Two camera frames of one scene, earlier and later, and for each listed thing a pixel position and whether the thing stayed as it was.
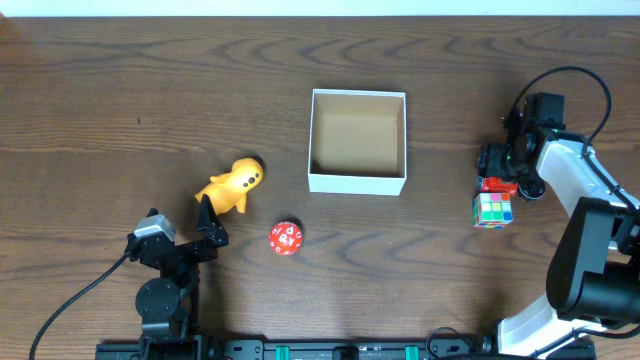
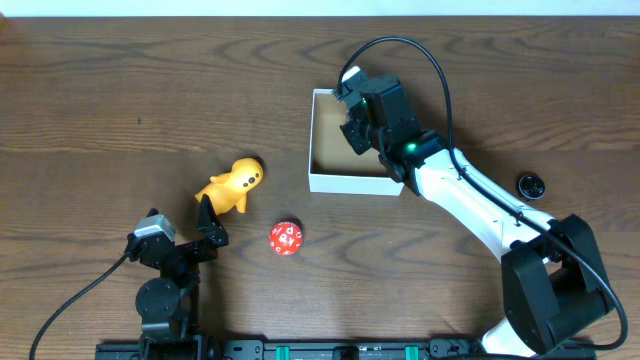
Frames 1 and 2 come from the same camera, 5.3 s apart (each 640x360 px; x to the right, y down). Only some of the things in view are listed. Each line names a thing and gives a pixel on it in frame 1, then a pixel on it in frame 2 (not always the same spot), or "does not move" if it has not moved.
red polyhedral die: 286,238 does not move
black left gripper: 185,248 does not move
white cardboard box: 358,142 does not move
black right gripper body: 492,161 → 357,134
